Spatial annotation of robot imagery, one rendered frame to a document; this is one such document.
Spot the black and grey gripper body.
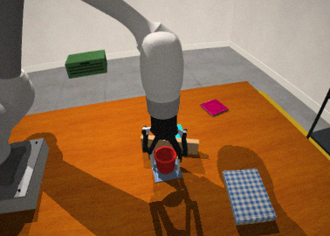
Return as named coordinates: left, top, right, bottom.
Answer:
left=150, top=115, right=179, bottom=141

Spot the blue checkered towel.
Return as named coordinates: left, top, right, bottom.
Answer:
left=223, top=169, right=277, bottom=226

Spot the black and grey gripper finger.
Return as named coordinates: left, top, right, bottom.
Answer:
left=141, top=126, right=162, bottom=168
left=166, top=129, right=188, bottom=170

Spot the red cup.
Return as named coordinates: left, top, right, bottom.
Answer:
left=155, top=146, right=176, bottom=174

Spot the magenta square coaster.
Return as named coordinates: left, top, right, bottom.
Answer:
left=200, top=99, right=228, bottom=116

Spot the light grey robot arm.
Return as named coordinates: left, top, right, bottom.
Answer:
left=0, top=0, right=184, bottom=186

